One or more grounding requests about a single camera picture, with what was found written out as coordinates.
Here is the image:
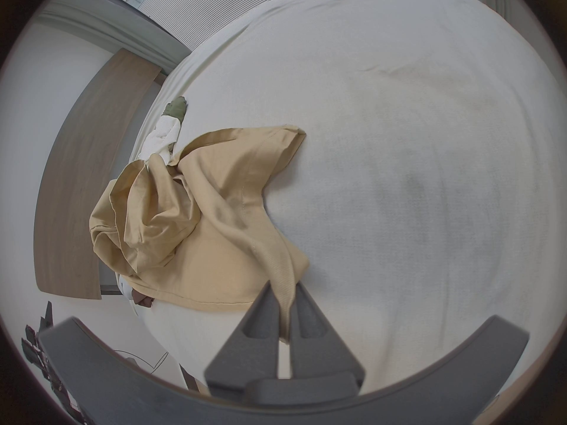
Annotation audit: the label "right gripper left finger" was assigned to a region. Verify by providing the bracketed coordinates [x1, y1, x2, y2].
[204, 282, 282, 389]

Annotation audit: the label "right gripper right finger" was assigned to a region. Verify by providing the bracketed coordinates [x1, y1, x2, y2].
[289, 282, 367, 388]

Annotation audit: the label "tan shorts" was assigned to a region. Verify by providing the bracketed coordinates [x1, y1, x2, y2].
[89, 124, 310, 344]

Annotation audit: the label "bed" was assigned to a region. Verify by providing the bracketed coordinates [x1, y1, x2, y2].
[35, 0, 567, 399]

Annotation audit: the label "pale blue garment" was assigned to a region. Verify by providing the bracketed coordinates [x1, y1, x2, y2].
[117, 275, 138, 303]

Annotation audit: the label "white garment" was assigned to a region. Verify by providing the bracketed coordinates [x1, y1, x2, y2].
[137, 115, 182, 166]

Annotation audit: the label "green garment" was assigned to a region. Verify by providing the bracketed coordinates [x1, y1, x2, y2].
[162, 97, 188, 121]

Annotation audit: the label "window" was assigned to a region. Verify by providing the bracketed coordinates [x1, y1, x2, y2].
[38, 0, 532, 76]

